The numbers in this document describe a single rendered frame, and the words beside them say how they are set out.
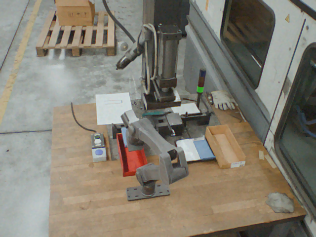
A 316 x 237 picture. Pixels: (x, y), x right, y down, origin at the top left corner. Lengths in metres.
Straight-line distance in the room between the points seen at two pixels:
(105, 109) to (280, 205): 1.10
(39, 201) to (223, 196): 1.60
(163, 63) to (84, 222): 0.79
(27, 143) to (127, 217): 1.92
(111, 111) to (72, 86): 1.93
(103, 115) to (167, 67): 0.57
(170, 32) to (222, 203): 0.80
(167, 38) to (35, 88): 2.64
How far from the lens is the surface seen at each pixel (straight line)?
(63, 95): 3.77
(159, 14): 1.54
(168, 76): 1.60
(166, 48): 1.52
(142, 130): 1.30
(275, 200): 1.64
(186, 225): 1.47
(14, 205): 2.79
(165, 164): 1.18
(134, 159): 1.69
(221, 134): 1.89
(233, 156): 1.78
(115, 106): 2.03
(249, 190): 1.65
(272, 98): 1.96
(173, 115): 1.84
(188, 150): 1.73
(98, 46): 4.41
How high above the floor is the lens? 2.13
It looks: 39 degrees down
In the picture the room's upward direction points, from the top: 3 degrees clockwise
